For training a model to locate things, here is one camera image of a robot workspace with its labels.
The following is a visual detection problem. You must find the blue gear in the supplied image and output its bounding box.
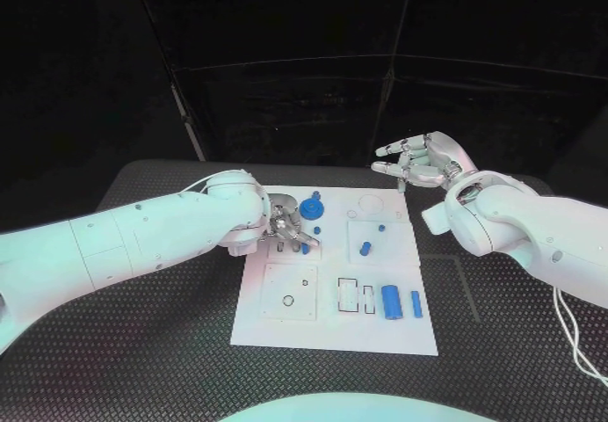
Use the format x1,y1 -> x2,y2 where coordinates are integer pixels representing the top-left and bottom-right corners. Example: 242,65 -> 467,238
298,198 -> 327,221

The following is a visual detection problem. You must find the white cable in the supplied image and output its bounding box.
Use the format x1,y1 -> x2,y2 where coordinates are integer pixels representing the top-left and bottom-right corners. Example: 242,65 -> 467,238
550,286 -> 608,388
182,173 -> 225,194

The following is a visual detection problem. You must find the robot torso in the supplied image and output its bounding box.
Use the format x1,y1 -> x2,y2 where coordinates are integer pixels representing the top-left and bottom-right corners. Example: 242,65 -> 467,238
225,391 -> 497,422

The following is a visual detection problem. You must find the white task board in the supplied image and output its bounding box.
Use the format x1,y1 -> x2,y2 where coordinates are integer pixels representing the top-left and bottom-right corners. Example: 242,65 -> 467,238
229,185 -> 440,357

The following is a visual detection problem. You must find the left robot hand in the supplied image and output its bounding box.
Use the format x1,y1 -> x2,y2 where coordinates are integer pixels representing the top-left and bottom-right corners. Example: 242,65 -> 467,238
267,193 -> 321,248

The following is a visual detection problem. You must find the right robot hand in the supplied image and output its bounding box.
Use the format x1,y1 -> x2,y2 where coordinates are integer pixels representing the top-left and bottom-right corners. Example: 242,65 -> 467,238
370,130 -> 480,193

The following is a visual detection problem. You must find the large blue cylinder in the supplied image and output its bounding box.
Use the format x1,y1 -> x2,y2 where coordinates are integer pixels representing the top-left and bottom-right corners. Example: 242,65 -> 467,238
380,284 -> 405,321

